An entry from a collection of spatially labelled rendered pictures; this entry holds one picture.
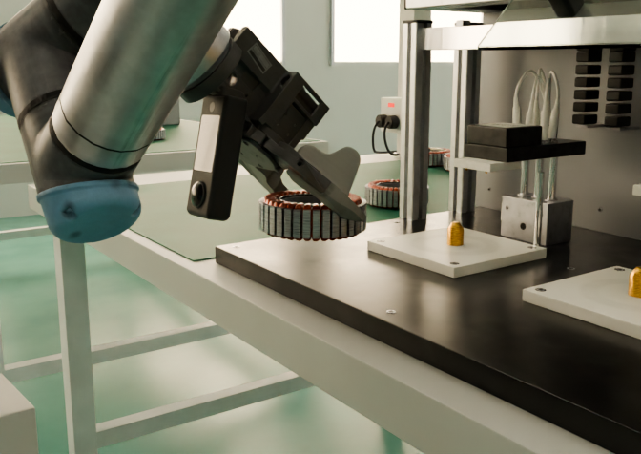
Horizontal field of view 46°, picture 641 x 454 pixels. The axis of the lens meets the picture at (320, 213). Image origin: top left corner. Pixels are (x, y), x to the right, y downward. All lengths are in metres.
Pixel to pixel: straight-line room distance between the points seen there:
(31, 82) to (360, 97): 5.84
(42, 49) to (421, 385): 0.41
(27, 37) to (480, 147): 0.52
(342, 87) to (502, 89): 5.18
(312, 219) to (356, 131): 5.71
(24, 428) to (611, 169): 0.78
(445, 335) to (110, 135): 0.32
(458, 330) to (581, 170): 0.49
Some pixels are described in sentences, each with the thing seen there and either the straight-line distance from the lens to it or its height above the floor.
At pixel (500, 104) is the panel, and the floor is 0.93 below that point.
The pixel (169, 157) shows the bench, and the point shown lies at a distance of 2.14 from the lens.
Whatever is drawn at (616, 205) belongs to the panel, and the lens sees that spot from 1.07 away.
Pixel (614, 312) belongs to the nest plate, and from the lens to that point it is 0.71.
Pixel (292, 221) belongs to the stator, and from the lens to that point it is 0.73.
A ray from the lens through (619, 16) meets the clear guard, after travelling 0.59.
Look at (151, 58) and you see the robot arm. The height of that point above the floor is 1.00.
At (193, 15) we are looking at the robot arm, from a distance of 0.48.
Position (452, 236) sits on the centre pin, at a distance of 0.90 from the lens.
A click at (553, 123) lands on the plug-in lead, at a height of 0.92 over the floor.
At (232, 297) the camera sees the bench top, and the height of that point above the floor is 0.74.
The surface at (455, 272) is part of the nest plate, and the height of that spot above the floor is 0.78.
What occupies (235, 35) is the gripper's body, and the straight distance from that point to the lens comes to 0.73.
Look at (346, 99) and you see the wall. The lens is 6.36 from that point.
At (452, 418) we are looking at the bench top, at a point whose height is 0.74.
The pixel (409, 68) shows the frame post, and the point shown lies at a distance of 1.09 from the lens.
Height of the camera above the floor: 1.00
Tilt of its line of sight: 11 degrees down
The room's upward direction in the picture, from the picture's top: straight up
